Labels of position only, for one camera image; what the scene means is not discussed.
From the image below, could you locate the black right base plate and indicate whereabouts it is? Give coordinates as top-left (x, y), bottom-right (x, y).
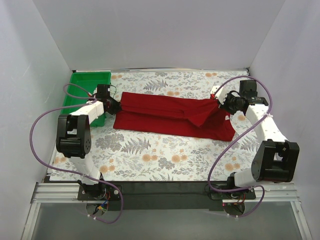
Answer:
top-left (204, 184), bottom-right (256, 201)

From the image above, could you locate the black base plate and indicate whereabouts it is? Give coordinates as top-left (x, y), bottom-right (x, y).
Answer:
top-left (204, 184), bottom-right (256, 201)
top-left (77, 184), bottom-right (122, 201)

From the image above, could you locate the green plastic tray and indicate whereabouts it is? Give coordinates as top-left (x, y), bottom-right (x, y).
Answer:
top-left (58, 71), bottom-right (112, 128)

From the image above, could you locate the aluminium frame rail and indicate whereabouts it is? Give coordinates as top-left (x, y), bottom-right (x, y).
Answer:
top-left (22, 181), bottom-right (312, 240)

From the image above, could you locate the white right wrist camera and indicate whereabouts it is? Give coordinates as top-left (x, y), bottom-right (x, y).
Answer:
top-left (210, 85), bottom-right (228, 105)

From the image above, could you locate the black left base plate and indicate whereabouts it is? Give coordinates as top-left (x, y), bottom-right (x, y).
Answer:
top-left (77, 184), bottom-right (122, 201)

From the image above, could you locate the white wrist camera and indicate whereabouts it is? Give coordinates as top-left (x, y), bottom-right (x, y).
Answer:
top-left (210, 85), bottom-right (228, 105)
top-left (88, 87), bottom-right (101, 101)

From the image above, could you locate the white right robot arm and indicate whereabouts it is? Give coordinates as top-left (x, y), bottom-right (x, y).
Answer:
top-left (216, 80), bottom-right (300, 199)

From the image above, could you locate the floral patterned table mat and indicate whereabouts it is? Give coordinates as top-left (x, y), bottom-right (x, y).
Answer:
top-left (90, 70), bottom-right (260, 181)

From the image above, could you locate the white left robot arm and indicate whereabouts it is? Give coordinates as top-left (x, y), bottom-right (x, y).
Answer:
top-left (56, 84), bottom-right (121, 200)

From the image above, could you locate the red t shirt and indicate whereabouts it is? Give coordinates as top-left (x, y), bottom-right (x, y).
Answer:
top-left (113, 92), bottom-right (236, 142)

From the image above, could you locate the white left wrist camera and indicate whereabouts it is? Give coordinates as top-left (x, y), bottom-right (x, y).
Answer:
top-left (88, 87), bottom-right (101, 101)

